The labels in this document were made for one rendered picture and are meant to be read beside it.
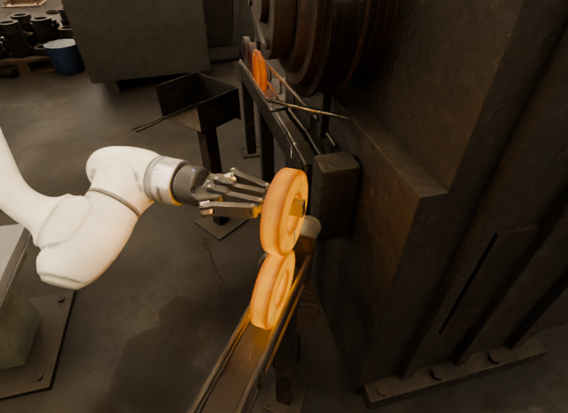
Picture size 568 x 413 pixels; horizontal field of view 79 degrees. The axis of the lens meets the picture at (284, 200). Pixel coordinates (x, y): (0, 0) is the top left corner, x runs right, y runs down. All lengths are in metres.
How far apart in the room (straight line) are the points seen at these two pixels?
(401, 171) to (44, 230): 0.63
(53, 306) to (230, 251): 0.75
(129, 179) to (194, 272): 1.01
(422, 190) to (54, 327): 1.44
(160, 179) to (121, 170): 0.08
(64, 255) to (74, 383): 0.93
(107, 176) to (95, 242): 0.13
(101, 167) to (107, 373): 0.93
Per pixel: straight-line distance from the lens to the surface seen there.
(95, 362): 1.54
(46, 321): 1.71
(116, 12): 3.31
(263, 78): 1.64
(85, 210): 0.67
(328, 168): 0.81
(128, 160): 0.71
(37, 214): 0.70
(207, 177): 0.67
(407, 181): 0.68
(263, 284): 0.60
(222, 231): 1.78
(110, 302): 1.67
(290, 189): 0.55
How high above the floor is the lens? 1.26
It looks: 40 degrees down
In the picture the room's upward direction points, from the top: straight up
